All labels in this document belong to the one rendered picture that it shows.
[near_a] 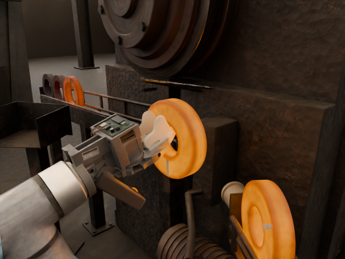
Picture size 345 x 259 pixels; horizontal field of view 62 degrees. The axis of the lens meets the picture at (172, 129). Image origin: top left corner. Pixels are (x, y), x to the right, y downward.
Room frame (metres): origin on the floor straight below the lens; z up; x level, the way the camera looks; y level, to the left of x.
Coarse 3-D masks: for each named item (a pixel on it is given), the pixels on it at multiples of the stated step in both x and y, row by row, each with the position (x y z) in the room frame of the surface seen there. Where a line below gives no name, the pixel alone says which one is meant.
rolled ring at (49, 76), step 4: (44, 76) 1.74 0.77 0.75; (48, 76) 1.69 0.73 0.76; (52, 76) 1.70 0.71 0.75; (44, 80) 1.75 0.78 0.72; (48, 80) 1.69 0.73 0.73; (52, 80) 1.68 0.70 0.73; (44, 84) 1.77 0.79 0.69; (48, 84) 1.78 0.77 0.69; (44, 88) 1.77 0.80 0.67; (48, 88) 1.78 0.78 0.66; (52, 88) 1.65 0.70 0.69; (44, 92) 1.78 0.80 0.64; (48, 92) 1.77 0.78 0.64; (52, 92) 1.66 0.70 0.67; (52, 96) 1.67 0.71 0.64
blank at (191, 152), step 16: (160, 112) 0.53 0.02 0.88; (176, 112) 0.50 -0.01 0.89; (192, 112) 0.50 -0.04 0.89; (176, 128) 0.50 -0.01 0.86; (192, 128) 0.47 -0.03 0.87; (192, 144) 0.46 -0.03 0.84; (160, 160) 0.53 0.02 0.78; (176, 160) 0.49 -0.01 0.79; (192, 160) 0.46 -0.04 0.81; (176, 176) 0.49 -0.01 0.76
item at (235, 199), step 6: (234, 198) 0.49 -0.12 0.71; (240, 198) 0.49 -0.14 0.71; (234, 204) 0.49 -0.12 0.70; (240, 204) 0.49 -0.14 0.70; (234, 210) 0.49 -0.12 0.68; (240, 210) 0.49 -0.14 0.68; (240, 216) 0.49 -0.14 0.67; (228, 222) 0.49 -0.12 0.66; (240, 222) 0.49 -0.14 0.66; (228, 228) 0.49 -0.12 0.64; (228, 234) 0.48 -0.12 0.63; (228, 240) 0.48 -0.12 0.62
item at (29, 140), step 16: (0, 112) 1.14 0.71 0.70; (16, 112) 1.23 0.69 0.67; (32, 112) 1.22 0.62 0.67; (48, 112) 1.20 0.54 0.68; (64, 112) 1.14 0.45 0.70; (0, 128) 1.13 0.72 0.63; (16, 128) 1.21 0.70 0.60; (32, 128) 1.23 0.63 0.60; (48, 128) 1.04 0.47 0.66; (64, 128) 1.13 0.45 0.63; (0, 144) 1.05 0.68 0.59; (16, 144) 1.04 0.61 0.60; (32, 144) 1.02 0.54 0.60; (48, 144) 1.02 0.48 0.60; (32, 160) 1.08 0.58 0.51; (48, 160) 1.12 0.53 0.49; (32, 176) 1.08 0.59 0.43
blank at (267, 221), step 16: (256, 192) 0.43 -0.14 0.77; (272, 192) 0.40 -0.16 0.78; (256, 208) 0.44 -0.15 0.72; (272, 208) 0.37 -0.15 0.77; (288, 208) 0.37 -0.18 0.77; (256, 224) 0.44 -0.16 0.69; (272, 224) 0.36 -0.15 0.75; (288, 224) 0.36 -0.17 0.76; (256, 240) 0.42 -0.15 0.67; (272, 240) 0.35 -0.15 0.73; (288, 240) 0.34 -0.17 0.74; (272, 256) 0.34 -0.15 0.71; (288, 256) 0.34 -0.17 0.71
